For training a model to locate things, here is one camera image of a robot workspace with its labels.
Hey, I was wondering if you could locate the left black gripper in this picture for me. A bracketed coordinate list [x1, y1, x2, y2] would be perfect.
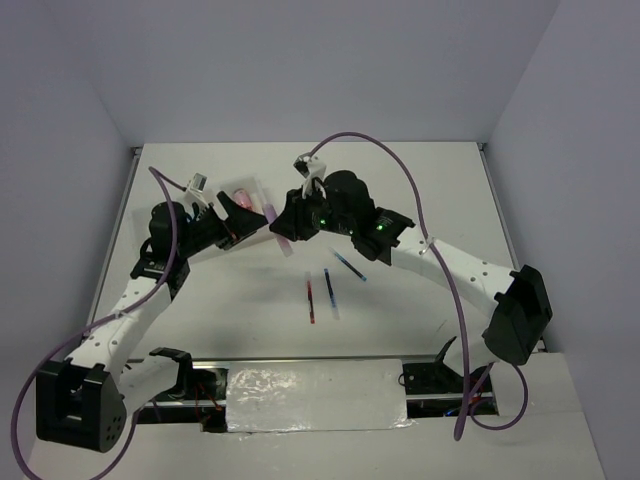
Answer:
[177, 192, 270, 259]

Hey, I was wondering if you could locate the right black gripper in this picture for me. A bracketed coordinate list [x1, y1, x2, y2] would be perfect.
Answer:
[270, 182, 354, 242]

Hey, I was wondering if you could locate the purple highlighter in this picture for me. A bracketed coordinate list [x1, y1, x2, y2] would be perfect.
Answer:
[263, 202, 293, 257]

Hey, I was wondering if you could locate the pink glue stick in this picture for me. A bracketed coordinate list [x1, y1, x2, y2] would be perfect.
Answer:
[233, 188, 254, 211]

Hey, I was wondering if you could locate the red gel pen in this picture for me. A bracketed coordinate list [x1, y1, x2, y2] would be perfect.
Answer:
[305, 271, 316, 325]

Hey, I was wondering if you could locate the light blue gel pen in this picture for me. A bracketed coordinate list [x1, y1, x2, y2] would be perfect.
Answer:
[328, 247, 367, 282]

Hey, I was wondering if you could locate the dark blue gel pen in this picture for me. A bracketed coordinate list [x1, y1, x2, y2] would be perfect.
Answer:
[324, 268, 340, 320]

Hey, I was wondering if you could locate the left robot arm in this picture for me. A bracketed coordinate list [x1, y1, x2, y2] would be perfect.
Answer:
[36, 192, 268, 452]

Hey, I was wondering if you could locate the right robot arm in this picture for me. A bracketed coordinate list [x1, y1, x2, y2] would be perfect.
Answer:
[270, 170, 552, 391]

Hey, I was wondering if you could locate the white three-compartment tray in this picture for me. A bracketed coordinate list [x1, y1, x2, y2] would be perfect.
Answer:
[130, 172, 281, 261]

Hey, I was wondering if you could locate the silver foil sheet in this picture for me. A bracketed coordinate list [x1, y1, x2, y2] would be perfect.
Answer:
[226, 359, 412, 433]

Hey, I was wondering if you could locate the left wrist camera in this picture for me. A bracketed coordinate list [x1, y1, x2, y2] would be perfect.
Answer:
[185, 173, 209, 208]

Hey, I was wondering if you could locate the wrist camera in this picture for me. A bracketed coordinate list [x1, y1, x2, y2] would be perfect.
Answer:
[293, 153, 326, 198]
[185, 173, 209, 208]

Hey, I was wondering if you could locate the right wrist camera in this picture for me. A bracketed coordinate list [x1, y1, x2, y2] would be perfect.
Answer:
[293, 153, 326, 198]

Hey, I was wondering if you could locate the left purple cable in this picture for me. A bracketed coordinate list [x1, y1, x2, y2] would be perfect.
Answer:
[9, 166, 194, 479]

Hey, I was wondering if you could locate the purple cable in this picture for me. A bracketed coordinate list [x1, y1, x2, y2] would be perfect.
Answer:
[307, 131, 529, 441]
[9, 166, 194, 479]

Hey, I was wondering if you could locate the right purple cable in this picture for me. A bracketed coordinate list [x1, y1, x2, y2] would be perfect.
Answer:
[307, 131, 529, 441]

